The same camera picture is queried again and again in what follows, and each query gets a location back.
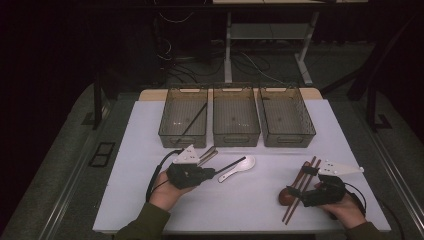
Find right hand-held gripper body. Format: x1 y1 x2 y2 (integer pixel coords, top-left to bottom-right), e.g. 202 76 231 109
301 160 365 208

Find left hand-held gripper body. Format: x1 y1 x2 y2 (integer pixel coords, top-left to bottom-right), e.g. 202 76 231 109
166 144 204 190

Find brown wooden chopstick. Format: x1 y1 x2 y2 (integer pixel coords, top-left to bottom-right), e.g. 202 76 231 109
281 155 318 223
285 159 323 226

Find white ceramic spoon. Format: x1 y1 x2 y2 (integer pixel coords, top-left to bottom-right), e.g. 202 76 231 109
217 155 257 183

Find transparent grey plastic basket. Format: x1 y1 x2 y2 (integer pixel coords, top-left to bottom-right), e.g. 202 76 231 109
212 86 262 148
158 87 209 149
258 86 317 149

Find person's left hand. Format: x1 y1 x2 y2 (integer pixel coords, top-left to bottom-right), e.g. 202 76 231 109
148 170 196 213

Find person's right hand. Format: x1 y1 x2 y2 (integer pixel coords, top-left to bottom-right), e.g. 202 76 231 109
318 194 368 230

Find black metal stand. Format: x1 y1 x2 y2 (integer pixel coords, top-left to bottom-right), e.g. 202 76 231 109
81 71 113 131
364 79 394 133

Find slanted black stand legs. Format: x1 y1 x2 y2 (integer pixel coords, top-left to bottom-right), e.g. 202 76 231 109
320 13 421 102

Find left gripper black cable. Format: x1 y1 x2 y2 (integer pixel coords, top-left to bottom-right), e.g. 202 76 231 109
145 149 183 203

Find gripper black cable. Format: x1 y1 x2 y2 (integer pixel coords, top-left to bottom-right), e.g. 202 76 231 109
343 181 368 216
145 149 183 203

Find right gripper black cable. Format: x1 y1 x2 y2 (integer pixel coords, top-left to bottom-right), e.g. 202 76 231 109
343 181 368 216

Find metal floor rail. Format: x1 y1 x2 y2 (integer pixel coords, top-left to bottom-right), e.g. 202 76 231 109
36 99 114 240
361 109 424 234

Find black floor socket frame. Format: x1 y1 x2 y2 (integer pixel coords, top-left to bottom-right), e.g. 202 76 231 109
88 141 117 168

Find tangle of black cables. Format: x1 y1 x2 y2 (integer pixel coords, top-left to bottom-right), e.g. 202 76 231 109
154 33 291 86

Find white floor cable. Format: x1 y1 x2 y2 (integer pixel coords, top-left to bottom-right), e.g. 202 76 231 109
240 52 285 85

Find white metal desk frame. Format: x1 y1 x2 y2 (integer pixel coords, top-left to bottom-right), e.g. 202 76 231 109
212 0 369 86

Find white hanging cable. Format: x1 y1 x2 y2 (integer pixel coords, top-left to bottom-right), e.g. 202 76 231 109
159 11 195 24

